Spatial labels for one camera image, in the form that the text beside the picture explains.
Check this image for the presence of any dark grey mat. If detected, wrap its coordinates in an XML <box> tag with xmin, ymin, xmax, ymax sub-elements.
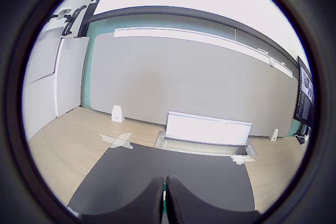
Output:
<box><xmin>67</xmin><ymin>142</ymin><xmax>257</xmax><ymax>216</ymax></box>

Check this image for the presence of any white tape patch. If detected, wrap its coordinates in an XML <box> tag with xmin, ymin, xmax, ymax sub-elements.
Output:
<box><xmin>230</xmin><ymin>155</ymin><xmax>257</xmax><ymax>166</ymax></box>
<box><xmin>99</xmin><ymin>132</ymin><xmax>133</xmax><ymax>150</ymax></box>
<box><xmin>67</xmin><ymin>204</ymin><xmax>81</xmax><ymax>218</ymax></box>

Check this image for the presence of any grey partition with green edge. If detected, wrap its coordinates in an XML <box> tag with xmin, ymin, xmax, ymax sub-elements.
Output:
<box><xmin>80</xmin><ymin>22</ymin><xmax>295</xmax><ymax>141</ymax></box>

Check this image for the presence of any white partition panel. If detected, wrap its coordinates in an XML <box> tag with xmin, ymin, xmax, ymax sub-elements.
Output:
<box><xmin>22</xmin><ymin>29</ymin><xmax>62</xmax><ymax>142</ymax></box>
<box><xmin>54</xmin><ymin>37</ymin><xmax>91</xmax><ymax>119</ymax></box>

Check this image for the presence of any black computer monitor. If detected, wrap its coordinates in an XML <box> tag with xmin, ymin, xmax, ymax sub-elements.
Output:
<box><xmin>293</xmin><ymin>56</ymin><xmax>315</xmax><ymax>135</ymax></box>

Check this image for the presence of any aluminium cable duct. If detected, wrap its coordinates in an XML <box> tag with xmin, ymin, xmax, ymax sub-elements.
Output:
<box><xmin>153</xmin><ymin>110</ymin><xmax>257</xmax><ymax>156</ymax></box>

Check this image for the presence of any white partition top rail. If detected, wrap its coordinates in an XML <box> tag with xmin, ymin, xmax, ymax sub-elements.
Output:
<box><xmin>113</xmin><ymin>27</ymin><xmax>293</xmax><ymax>79</ymax></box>

